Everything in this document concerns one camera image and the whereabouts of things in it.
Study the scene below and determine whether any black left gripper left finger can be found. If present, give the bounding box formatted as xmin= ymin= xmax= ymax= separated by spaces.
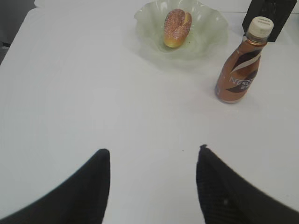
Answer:
xmin=0 ymin=149 xmax=110 ymax=224

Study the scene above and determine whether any sugared bread roll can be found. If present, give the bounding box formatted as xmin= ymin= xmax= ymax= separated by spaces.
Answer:
xmin=164 ymin=9 xmax=192 ymax=48

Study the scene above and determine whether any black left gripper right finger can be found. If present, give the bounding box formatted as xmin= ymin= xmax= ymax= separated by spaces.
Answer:
xmin=196 ymin=145 xmax=299 ymax=224

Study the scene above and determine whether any black mesh pen holder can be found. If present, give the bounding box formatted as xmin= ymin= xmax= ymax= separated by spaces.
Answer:
xmin=242 ymin=0 xmax=298 ymax=42

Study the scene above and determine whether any brown Nescafe coffee bottle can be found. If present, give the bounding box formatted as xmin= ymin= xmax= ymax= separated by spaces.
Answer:
xmin=215 ymin=16 xmax=274 ymax=103

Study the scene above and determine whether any translucent green wavy plate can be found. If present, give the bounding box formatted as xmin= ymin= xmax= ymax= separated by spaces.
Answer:
xmin=134 ymin=0 xmax=228 ymax=61

